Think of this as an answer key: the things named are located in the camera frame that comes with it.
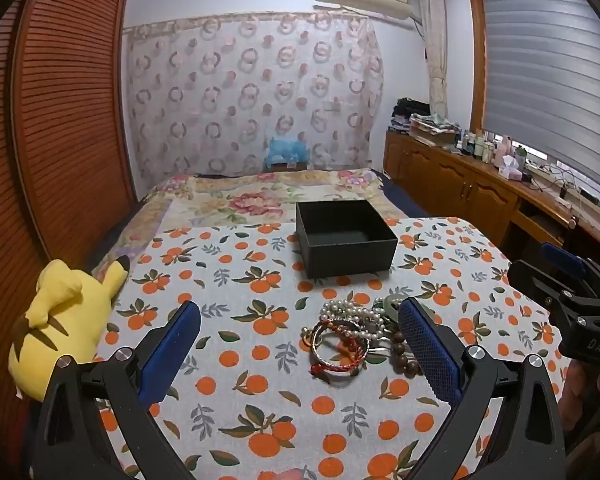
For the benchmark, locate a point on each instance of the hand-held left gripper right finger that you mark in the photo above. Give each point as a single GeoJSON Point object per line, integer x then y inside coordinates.
{"type": "Point", "coordinates": [430, 355]}

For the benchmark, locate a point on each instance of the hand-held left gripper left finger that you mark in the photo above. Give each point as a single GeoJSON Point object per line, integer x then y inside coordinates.
{"type": "Point", "coordinates": [172, 350]}

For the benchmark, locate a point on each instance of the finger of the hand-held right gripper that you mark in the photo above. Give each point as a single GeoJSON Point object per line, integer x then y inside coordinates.
{"type": "Point", "coordinates": [535, 277]}
{"type": "Point", "coordinates": [562, 257]}

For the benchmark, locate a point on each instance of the silver bangle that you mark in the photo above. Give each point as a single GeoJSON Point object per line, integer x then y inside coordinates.
{"type": "Point", "coordinates": [320, 355]}

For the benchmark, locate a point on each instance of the black jewelry box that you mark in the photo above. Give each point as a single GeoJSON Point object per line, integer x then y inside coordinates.
{"type": "Point", "coordinates": [347, 250]}

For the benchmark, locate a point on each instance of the person's right hand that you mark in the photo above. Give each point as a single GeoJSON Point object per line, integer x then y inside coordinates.
{"type": "Point", "coordinates": [587, 400]}

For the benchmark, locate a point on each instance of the pink tissue box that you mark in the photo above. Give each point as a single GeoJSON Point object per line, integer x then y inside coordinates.
{"type": "Point", "coordinates": [511, 167]}

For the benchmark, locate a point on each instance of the orange fruit print cloth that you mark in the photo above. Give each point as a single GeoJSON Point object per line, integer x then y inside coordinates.
{"type": "Point", "coordinates": [260, 410]}

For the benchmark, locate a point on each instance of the yellow plush toy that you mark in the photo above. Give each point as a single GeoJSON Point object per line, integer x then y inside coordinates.
{"type": "Point", "coordinates": [60, 310]}

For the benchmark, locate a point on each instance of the wooden cabinet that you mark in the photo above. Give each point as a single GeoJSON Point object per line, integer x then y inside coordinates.
{"type": "Point", "coordinates": [460, 180]}

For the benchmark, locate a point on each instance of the row of cosmetic bottles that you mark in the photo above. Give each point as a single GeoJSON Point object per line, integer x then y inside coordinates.
{"type": "Point", "coordinates": [480, 145]}

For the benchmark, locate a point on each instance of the floral blanket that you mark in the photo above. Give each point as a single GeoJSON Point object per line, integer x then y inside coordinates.
{"type": "Point", "coordinates": [220, 200]}

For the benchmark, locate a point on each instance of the light folded clothes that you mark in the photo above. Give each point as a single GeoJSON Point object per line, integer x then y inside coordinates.
{"type": "Point", "coordinates": [432, 126]}

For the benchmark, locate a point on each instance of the grey window blind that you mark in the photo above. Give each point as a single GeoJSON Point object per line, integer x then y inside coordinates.
{"type": "Point", "coordinates": [550, 70]}

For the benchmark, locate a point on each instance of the dark folded clothes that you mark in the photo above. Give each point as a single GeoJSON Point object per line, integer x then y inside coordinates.
{"type": "Point", "coordinates": [410, 109]}

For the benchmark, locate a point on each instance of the small cardboard box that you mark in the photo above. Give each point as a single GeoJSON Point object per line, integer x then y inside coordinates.
{"type": "Point", "coordinates": [287, 165]}

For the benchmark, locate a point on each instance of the blue plastic bag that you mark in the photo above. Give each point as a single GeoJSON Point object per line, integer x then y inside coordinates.
{"type": "Point", "coordinates": [286, 150]}

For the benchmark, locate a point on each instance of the narrow beige curtain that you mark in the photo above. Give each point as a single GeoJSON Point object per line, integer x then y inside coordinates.
{"type": "Point", "coordinates": [434, 50]}

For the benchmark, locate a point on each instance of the wooden slatted wardrobe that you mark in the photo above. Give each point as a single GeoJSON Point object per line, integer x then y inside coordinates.
{"type": "Point", "coordinates": [65, 110]}

